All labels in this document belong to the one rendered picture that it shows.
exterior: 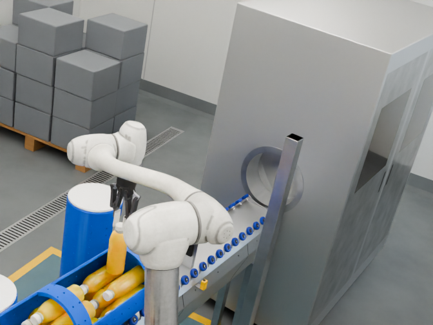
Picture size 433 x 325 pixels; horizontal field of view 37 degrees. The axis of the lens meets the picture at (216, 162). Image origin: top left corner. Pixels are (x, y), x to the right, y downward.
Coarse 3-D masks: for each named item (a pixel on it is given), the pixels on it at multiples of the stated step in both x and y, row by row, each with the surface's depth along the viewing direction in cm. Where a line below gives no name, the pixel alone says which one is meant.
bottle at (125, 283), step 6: (132, 270) 264; (138, 270) 264; (120, 276) 260; (126, 276) 259; (132, 276) 261; (138, 276) 262; (114, 282) 255; (120, 282) 255; (126, 282) 257; (132, 282) 259; (138, 282) 262; (108, 288) 255; (114, 288) 253; (120, 288) 254; (126, 288) 256; (132, 288) 260; (114, 294) 253; (120, 294) 254
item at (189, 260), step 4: (196, 244) 305; (188, 248) 306; (192, 248) 305; (196, 248) 307; (188, 252) 307; (192, 252) 306; (196, 252) 309; (188, 256) 309; (192, 256) 308; (184, 260) 312; (188, 260) 310; (192, 260) 309; (184, 264) 312; (188, 264) 311; (192, 264) 311
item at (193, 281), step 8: (256, 232) 352; (240, 240) 339; (248, 240) 344; (232, 248) 332; (224, 256) 325; (208, 264) 314; (216, 264) 319; (200, 272) 309; (208, 272) 313; (192, 280) 303; (184, 288) 297
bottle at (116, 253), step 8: (112, 232) 254; (120, 232) 251; (112, 240) 252; (120, 240) 252; (112, 248) 253; (120, 248) 253; (112, 256) 255; (120, 256) 255; (112, 264) 256; (120, 264) 257; (112, 272) 258; (120, 272) 259
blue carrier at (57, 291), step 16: (96, 256) 261; (128, 256) 271; (80, 272) 263; (48, 288) 235; (64, 288) 235; (16, 304) 227; (32, 304) 244; (64, 304) 229; (80, 304) 232; (128, 304) 250; (0, 320) 231; (16, 320) 239; (80, 320) 229; (112, 320) 243
